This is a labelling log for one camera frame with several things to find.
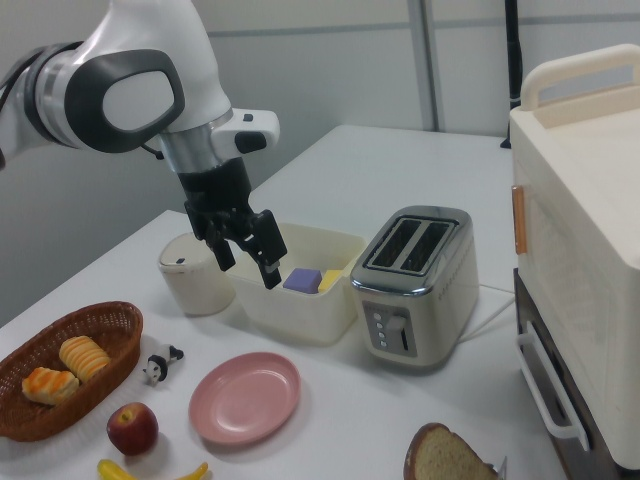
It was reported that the black pole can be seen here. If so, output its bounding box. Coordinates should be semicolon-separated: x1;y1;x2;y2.
500;0;526;150

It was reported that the yellow banana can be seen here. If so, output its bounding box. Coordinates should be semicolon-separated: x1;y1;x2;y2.
96;458;210;480

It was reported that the striped orange bread roll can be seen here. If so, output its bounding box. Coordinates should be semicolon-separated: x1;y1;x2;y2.
58;335;113;384

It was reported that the wooden bread box handle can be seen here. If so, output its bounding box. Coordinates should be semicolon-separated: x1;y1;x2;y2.
510;184;529;257

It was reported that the cream rectangular plastic container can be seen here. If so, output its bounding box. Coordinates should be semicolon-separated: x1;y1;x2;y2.
225;221;369;348

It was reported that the white oven door handle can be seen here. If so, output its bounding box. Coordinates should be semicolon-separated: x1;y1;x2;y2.
515;319;592;442

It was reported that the pink plate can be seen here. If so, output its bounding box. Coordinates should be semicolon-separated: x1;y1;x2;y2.
187;351;303;448

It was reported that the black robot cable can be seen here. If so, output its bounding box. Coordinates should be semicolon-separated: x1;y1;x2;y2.
0;52;32;112

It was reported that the cream bread box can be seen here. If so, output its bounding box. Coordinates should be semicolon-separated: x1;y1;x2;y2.
508;43;640;472

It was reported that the white toaster power cable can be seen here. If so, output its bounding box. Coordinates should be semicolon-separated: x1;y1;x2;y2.
458;283;518;347

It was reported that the silver cream two-slot toaster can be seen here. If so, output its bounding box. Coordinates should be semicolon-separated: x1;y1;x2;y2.
349;205;482;377

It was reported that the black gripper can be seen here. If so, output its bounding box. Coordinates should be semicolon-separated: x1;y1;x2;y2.
177;157;289;292

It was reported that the cream lidded round bin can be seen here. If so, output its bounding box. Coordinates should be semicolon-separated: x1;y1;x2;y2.
157;231;237;318

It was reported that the panda figurine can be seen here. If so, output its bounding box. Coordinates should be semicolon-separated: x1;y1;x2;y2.
141;344;186;388

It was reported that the red apple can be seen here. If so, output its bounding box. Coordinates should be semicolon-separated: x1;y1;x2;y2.
105;401;161;458

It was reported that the brown oven cabinet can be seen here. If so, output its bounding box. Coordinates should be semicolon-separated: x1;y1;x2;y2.
513;266;640;480

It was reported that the purple cube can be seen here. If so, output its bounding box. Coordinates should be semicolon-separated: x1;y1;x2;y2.
282;267;324;297

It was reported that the orange glazed bread roll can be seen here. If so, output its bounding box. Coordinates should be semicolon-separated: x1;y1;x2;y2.
21;366;82;408

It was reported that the brown bread slice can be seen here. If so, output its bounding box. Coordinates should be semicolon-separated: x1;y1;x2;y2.
403;422;502;480

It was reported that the brown wicker basket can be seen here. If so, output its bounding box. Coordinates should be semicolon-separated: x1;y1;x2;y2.
0;300;146;444

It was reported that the yellow cube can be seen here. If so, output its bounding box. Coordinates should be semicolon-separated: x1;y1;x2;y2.
318;269;347;294

